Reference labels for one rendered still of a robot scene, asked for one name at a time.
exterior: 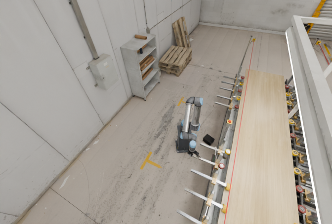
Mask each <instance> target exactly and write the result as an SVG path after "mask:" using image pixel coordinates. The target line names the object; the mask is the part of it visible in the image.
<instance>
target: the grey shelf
mask: <svg viewBox="0 0 332 224"><path fill-rule="evenodd" d="M138 35H141V36H146V37H147V39H146V40H145V39H139V38H135V37H134V38H132V39H131V40H130V41H128V42H127V43H125V44H124V45H122V46H121V47H120V49H121V53H122V57H123V61H124V65H125V69H126V73H127V76H128V80H129V83H130V87H131V91H132V95H133V97H134V96H138V97H141V98H144V100H145V101H146V96H147V95H148V93H149V92H150V91H151V90H152V89H153V88H154V86H155V85H156V84H157V83H158V82H159V83H160V76H159V65H158V54H157V42H156V35H153V34H147V33H140V34H138ZM145 44H146V45H147V46H146V47H145V48H143V49H142V51H143V53H142V54H140V52H138V53H137V50H139V49H140V48H141V47H143V46H144V45H145ZM147 55H148V56H153V58H154V61H153V62H152V63H150V64H149V65H148V66H147V67H146V68H145V69H144V70H143V71H141V70H140V65H139V63H140V62H141V61H142V60H143V59H144V58H145V57H146V56H147ZM150 68H153V70H152V71H151V72H150V73H149V74H148V75H147V76H146V78H145V79H144V80H143V81H142V75H143V74H144V73H145V72H146V71H147V70H148V69H150Z"/></svg>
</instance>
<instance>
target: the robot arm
mask: <svg viewBox="0 0 332 224"><path fill-rule="evenodd" d="M185 104H186V110H185V116H184V119H183V120H182V122H181V127H180V129H179V131H180V133H181V135H180V138H181V139H185V140H189V141H190V144H189V148H188V154H189V155H190V156H191V157H192V156H193V154H195V155H197V156H198V155H199V153H198V152H197V151H196V150H195V149H196V142H197V135H196V134H195V133H192V134H189V131H190V130H193V131H199V129H200V123H199V117H200V112H201V106H202V105H203V98H201V97H190V98H189V99H187V101H186V103H185ZM193 104H194V112H193V119H192V121H191V122H190V114H191V107H192V105H193Z"/></svg>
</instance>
